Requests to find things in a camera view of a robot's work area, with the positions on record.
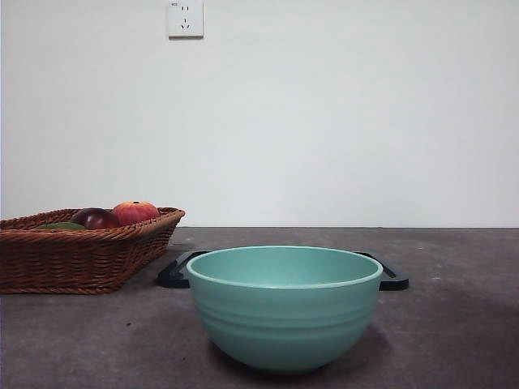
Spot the brown wicker basket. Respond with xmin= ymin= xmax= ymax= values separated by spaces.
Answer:
xmin=0 ymin=207 xmax=187 ymax=295

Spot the dark purple plum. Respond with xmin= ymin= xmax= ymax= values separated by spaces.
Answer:
xmin=71 ymin=207 xmax=121 ymax=229

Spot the teal ceramic bowl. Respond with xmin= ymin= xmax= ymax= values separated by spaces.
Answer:
xmin=186 ymin=244 xmax=384 ymax=374

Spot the white wall power socket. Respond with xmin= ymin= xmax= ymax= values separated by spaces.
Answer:
xmin=168 ymin=0 xmax=204 ymax=41

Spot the green avocado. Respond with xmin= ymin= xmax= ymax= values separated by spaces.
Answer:
xmin=35 ymin=220 xmax=88 ymax=232

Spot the red yellow peach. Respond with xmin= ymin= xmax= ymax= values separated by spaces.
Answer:
xmin=112 ymin=200 xmax=161 ymax=226

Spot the black rectangular tray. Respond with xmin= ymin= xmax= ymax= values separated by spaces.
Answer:
xmin=157 ymin=250 xmax=410 ymax=292

